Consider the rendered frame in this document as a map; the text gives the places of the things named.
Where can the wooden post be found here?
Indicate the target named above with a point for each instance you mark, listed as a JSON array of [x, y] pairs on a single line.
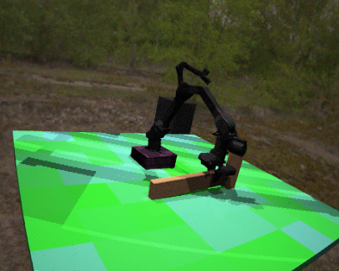
[[236, 162]]

